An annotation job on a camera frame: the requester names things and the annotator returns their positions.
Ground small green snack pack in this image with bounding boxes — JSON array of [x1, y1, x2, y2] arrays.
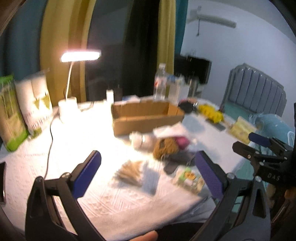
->
[[172, 167, 205, 194]]

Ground pink plush pouch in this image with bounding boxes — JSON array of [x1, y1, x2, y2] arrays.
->
[[175, 137, 190, 150]]

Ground white cloth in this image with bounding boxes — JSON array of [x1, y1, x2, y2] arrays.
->
[[152, 122, 192, 140]]

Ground black dotted glove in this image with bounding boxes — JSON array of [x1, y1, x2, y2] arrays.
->
[[161, 151, 195, 175]]

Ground brown plush pouch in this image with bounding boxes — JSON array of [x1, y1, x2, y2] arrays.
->
[[152, 138, 180, 160]]

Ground bubble wrap piece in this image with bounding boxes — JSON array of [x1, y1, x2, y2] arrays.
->
[[129, 132, 157, 152]]

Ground person's thumb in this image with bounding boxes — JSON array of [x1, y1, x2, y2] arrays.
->
[[130, 230, 158, 241]]

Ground yellow tissue pack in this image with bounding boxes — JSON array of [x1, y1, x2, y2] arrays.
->
[[228, 116, 257, 145]]

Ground yellow plastic bag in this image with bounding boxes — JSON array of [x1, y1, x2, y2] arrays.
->
[[198, 104, 224, 123]]

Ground grey headboard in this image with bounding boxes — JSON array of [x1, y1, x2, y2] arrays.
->
[[220, 63, 287, 116]]

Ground black round pouch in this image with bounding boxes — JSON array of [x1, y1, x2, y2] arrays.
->
[[178, 100, 197, 114]]

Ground green package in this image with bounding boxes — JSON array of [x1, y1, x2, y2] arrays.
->
[[0, 75, 29, 152]]

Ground white plastic basket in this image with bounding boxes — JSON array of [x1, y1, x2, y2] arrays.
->
[[168, 82, 190, 105]]

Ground black monitor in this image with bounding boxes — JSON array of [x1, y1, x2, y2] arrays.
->
[[174, 55, 212, 84]]

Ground white tablecloth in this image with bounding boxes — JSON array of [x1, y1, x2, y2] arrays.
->
[[0, 98, 255, 240]]

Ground white desk lamp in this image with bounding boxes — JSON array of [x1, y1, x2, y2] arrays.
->
[[58, 50, 102, 121]]

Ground clear water bottle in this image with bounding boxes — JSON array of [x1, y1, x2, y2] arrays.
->
[[154, 63, 167, 101]]

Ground paper cup package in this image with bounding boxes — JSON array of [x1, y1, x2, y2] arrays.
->
[[15, 70, 53, 138]]

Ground cardboard box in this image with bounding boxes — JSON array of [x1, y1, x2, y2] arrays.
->
[[111, 100, 185, 137]]

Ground white charger adapter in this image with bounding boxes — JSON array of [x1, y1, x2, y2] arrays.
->
[[106, 89, 114, 104]]

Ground air conditioner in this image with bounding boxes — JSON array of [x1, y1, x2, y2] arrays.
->
[[186, 9, 237, 29]]

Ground teal curtain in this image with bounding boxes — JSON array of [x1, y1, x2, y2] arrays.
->
[[1, 1, 47, 81]]

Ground yellow curtain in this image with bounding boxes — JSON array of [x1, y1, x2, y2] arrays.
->
[[40, 1, 176, 105]]

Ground black lamp cable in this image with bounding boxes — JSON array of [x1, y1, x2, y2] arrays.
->
[[43, 111, 61, 180]]

